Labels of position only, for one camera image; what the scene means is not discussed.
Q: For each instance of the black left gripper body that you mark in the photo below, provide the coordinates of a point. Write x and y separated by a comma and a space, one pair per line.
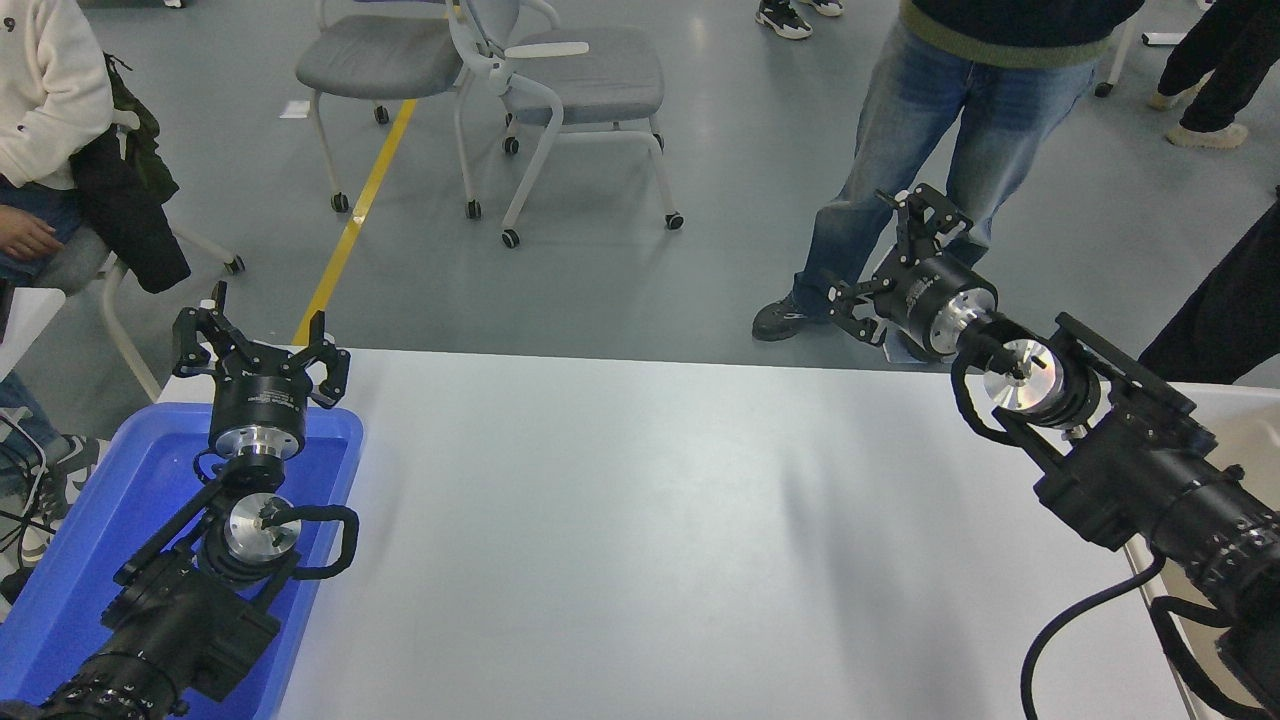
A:
258, 400

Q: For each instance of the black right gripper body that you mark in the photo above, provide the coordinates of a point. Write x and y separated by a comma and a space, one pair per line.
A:
915, 295

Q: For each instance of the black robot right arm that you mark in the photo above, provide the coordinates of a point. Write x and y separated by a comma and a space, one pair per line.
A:
1130, 470

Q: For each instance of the person's hand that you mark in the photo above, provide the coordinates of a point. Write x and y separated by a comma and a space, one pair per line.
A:
25, 235

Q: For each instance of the white floor plate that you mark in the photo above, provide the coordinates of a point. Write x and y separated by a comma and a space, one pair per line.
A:
890, 355

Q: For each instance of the white wheeled chair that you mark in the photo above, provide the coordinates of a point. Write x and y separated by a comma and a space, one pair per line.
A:
125, 330

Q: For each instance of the person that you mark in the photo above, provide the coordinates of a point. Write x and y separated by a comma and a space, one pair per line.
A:
785, 18
45, 90
1220, 60
900, 120
1230, 310

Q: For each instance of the black jacket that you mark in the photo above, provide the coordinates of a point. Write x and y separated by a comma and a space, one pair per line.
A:
135, 230

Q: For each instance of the white side table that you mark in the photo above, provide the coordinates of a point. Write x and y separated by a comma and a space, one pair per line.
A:
22, 325

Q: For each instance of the blue plastic tray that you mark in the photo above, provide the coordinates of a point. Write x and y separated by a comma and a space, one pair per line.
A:
110, 510

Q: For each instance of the dark green garment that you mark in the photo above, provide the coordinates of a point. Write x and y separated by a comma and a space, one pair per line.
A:
140, 130

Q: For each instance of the white wheeled stand leg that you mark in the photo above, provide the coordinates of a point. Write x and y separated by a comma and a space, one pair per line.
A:
1120, 55

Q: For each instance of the grey office chair with armrest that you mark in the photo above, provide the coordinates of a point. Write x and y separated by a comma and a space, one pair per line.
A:
600, 75

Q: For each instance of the large pale bin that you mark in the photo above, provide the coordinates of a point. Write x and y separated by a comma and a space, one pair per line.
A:
1250, 430

